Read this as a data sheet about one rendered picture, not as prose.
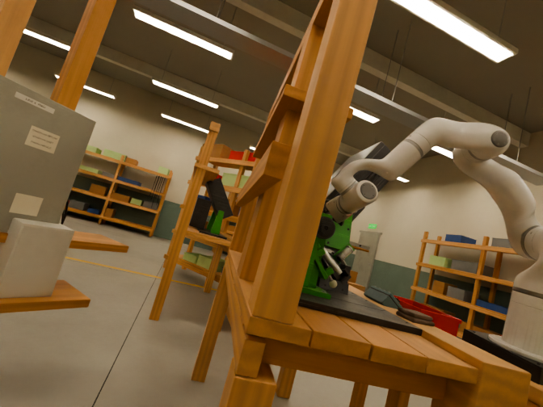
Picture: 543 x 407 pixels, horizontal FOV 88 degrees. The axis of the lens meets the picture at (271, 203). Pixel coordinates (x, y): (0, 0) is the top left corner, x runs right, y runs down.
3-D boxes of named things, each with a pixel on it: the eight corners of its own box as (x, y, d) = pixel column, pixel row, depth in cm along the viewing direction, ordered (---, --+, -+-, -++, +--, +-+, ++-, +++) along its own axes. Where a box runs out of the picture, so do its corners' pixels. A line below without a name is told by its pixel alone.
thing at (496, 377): (313, 288, 213) (317, 269, 214) (522, 439, 66) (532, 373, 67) (296, 284, 211) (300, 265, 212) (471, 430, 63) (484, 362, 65)
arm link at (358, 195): (334, 199, 108) (350, 217, 107) (351, 186, 95) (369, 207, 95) (347, 186, 111) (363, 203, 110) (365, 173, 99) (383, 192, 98)
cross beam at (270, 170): (242, 207, 197) (246, 195, 198) (282, 179, 70) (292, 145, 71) (235, 205, 196) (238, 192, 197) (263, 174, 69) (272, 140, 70)
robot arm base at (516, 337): (524, 344, 103) (535, 295, 104) (582, 374, 84) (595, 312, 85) (474, 332, 103) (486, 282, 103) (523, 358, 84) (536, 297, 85)
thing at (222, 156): (259, 316, 372) (305, 147, 399) (157, 265, 500) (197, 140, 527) (279, 312, 417) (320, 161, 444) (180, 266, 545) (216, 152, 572)
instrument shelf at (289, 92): (288, 168, 184) (290, 162, 185) (351, 119, 96) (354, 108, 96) (252, 157, 180) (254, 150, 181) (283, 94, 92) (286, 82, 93)
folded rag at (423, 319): (415, 318, 103) (417, 310, 103) (435, 327, 95) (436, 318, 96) (394, 314, 99) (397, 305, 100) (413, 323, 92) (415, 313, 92)
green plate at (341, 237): (339, 254, 133) (345, 214, 141) (348, 251, 126) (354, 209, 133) (316, 248, 131) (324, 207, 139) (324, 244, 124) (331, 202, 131)
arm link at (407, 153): (394, 121, 99) (330, 179, 100) (427, 155, 98) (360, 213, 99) (386, 129, 108) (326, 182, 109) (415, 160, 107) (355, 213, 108)
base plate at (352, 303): (308, 272, 192) (309, 269, 193) (421, 336, 84) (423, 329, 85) (250, 256, 186) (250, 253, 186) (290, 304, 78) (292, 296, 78)
